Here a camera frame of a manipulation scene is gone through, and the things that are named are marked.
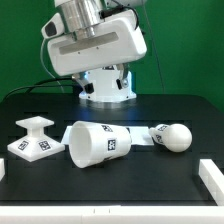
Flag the white lamp base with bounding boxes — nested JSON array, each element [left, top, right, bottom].
[[7, 116, 65, 162]]

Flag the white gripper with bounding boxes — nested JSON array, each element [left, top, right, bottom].
[[47, 10, 147, 94]]

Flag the white lamp shade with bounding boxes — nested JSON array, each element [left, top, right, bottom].
[[69, 121, 131, 168]]

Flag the white left corner block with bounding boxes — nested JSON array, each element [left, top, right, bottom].
[[0, 158, 5, 181]]

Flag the white right corner block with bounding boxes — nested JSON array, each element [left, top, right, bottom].
[[198, 159, 224, 206]]

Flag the white corner block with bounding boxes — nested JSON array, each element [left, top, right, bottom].
[[198, 159, 224, 206], [0, 158, 5, 181]]

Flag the black power cables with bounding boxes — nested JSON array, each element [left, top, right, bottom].
[[1, 76, 84, 101]]

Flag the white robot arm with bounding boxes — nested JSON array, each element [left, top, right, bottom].
[[42, 0, 147, 107]]

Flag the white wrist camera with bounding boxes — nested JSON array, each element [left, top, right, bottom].
[[41, 13, 65, 39]]

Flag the white paper sheet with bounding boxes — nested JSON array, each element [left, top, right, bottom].
[[61, 126, 154, 146]]

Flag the white lamp bulb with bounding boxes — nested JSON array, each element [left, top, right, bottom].
[[149, 124, 192, 153]]

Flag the grey camera cable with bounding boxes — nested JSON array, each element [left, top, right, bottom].
[[39, 36, 66, 94]]

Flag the white front border rail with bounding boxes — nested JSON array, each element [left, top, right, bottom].
[[0, 206, 224, 224]]

